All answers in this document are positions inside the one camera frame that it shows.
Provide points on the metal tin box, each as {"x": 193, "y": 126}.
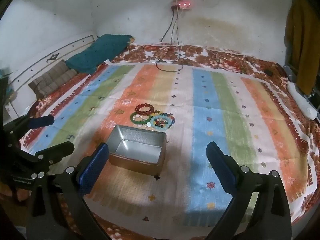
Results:
{"x": 140, "y": 135}

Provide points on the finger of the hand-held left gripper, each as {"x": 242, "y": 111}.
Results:
{"x": 55, "y": 152}
{"x": 40, "y": 121}

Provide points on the brown striped cushion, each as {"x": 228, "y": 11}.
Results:
{"x": 52, "y": 77}

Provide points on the power strip with red lights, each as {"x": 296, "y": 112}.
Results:
{"x": 183, "y": 5}

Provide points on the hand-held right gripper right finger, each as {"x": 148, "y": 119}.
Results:
{"x": 222, "y": 170}

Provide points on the white headboard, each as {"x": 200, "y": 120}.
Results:
{"x": 37, "y": 62}

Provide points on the small dark object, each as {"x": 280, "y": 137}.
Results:
{"x": 269, "y": 72}

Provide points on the teal pillow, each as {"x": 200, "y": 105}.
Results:
{"x": 100, "y": 50}

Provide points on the yellow hanging garment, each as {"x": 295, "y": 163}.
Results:
{"x": 303, "y": 42}

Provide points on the striped pastel mat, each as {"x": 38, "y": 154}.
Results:
{"x": 212, "y": 105}

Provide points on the white rolled cloth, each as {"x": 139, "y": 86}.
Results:
{"x": 300, "y": 100}

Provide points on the green jade bangle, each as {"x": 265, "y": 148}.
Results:
{"x": 140, "y": 122}

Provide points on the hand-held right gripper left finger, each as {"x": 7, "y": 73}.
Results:
{"x": 92, "y": 170}

